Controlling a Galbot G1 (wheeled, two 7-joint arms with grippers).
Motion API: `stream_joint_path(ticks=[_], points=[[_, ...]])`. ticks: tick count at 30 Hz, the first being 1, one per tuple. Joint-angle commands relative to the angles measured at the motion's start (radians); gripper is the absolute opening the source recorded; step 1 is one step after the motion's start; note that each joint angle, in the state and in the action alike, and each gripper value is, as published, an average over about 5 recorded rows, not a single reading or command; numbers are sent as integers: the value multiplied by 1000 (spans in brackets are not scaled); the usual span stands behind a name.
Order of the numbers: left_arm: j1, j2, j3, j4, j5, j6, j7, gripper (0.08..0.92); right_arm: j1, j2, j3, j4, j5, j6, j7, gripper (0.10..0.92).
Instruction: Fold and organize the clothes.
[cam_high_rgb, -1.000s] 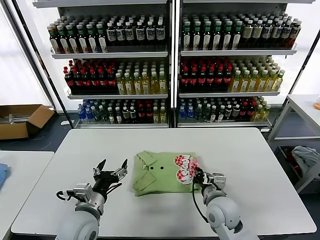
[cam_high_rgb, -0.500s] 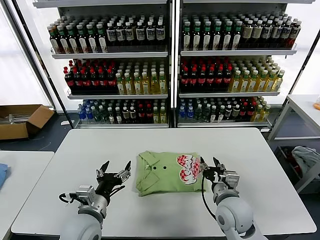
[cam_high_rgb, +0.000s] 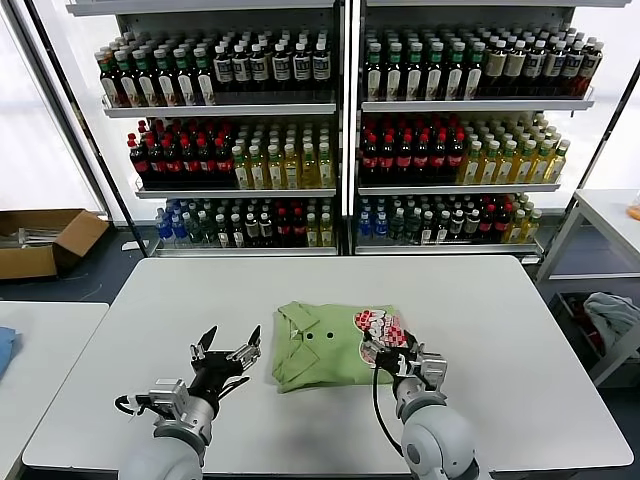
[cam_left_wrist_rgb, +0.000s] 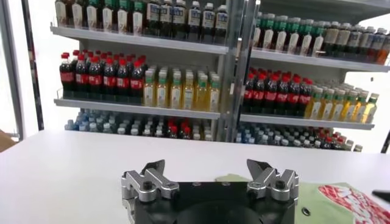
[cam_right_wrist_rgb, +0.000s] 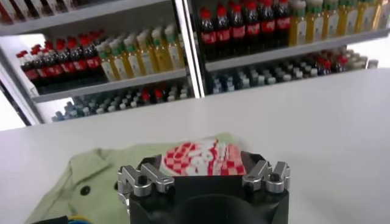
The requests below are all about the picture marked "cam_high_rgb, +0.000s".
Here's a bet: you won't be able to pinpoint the silver metal parts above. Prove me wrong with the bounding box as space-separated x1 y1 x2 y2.
0 227 61 249

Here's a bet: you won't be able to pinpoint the dark drink bottle white label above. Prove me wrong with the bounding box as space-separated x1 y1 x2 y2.
291 43 311 94
560 40 584 97
213 45 234 94
311 42 331 94
249 44 270 94
542 40 564 98
523 40 545 98
579 39 603 96
271 43 292 94
232 44 253 94

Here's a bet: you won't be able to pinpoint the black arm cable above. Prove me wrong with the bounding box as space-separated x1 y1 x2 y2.
370 367 406 459
113 393 154 417

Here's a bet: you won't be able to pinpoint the tea bottle green cap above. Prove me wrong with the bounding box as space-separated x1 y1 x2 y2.
446 43 466 100
464 43 485 99
153 48 179 107
404 43 425 101
115 49 141 109
98 51 123 109
363 44 384 101
383 43 404 101
134 48 160 108
425 43 446 101
192 46 216 107
173 47 197 107

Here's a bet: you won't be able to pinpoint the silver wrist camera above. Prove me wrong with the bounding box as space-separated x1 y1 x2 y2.
148 378 189 419
418 352 450 391

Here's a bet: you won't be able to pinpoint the black slanted pole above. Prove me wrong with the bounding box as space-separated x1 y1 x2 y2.
19 0 151 254
562 64 640 239

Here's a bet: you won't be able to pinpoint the red crumpled cloth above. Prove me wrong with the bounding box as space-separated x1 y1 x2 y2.
579 299 604 354

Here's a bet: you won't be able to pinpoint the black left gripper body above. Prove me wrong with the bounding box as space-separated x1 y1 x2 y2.
191 352 250 409

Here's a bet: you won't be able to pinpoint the green polo shirt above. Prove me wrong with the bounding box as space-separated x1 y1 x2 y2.
271 301 416 395

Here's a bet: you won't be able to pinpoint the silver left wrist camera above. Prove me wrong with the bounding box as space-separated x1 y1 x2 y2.
148 378 189 419

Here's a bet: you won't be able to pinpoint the cola bottle red cap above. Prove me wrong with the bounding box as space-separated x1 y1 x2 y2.
179 138 199 186
213 138 234 185
478 203 495 242
360 132 380 185
446 132 464 185
429 132 448 185
275 208 292 247
290 208 307 247
128 134 149 186
378 132 396 185
493 203 510 242
162 138 182 186
196 138 216 186
145 138 165 186
394 132 414 185
412 132 430 185

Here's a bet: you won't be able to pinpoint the dark storage bin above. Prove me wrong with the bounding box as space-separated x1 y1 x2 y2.
547 291 640 374

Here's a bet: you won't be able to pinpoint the brown cardboard box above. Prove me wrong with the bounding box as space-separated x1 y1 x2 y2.
0 208 111 281

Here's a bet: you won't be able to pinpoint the light grey crumpled cloth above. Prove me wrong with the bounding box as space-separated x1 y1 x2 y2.
582 292 640 361

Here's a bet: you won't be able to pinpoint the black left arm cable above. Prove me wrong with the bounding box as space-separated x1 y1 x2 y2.
113 393 154 417

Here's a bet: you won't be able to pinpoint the grey metal shelf rack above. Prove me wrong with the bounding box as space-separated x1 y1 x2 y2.
349 0 632 264
67 0 351 259

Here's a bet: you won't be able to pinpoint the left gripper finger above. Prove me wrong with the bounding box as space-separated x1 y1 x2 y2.
228 324 263 374
190 325 220 362

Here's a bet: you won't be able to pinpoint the blue folded cloth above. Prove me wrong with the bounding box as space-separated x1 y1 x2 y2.
0 325 20 381

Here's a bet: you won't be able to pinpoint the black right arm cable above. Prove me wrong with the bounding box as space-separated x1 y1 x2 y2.
370 367 406 459

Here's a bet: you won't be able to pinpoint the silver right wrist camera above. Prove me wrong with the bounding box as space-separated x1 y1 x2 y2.
418 352 450 391

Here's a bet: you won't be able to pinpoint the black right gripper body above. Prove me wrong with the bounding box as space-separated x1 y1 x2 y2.
377 348 425 382

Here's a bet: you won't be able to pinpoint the white side table grey frame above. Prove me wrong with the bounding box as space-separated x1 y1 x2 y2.
532 188 640 389

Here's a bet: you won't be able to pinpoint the dark drink bottle beige label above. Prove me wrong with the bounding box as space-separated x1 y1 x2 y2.
484 41 506 99
503 40 525 99

